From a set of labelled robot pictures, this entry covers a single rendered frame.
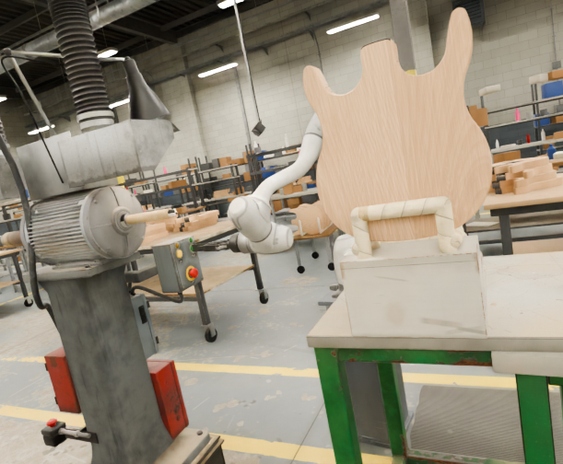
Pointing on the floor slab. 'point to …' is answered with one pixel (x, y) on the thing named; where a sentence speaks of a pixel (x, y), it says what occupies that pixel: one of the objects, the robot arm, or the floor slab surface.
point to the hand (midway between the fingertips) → (200, 247)
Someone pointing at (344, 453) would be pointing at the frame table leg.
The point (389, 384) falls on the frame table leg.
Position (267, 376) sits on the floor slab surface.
